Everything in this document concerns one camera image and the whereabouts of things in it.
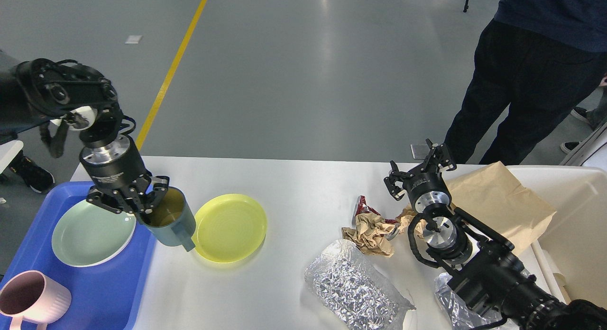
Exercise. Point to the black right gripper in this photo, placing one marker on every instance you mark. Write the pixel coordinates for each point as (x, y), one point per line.
(424, 186)

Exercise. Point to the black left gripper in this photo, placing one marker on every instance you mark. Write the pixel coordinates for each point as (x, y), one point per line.
(123, 184)

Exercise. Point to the teal mug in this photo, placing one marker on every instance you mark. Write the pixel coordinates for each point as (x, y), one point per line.
(171, 220)

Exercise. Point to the yellow plastic plate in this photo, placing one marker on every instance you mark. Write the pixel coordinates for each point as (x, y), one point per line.
(229, 228)

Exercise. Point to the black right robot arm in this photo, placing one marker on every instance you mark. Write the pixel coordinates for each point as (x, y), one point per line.
(484, 271)

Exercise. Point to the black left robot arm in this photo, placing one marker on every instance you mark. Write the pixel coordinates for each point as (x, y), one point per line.
(38, 91)

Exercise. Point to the pale green plate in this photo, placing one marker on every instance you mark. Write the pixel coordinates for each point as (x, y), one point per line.
(87, 235)

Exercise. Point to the red snack wrapper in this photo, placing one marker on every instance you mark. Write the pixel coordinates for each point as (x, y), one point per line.
(362, 207)

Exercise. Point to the brown paper bag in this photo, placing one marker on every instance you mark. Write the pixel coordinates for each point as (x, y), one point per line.
(494, 196)

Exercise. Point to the crumpled brown paper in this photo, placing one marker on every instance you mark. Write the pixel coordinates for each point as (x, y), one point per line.
(375, 239)

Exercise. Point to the blue plastic tray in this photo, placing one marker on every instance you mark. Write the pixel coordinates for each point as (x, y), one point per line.
(104, 297)

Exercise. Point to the silver foil bag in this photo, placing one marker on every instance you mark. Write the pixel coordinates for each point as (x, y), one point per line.
(350, 286)
(456, 311)

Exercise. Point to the pink ribbed mug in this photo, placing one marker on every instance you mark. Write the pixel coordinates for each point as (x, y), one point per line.
(33, 297)

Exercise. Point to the white plastic bin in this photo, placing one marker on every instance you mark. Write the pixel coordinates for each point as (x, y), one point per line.
(576, 236)

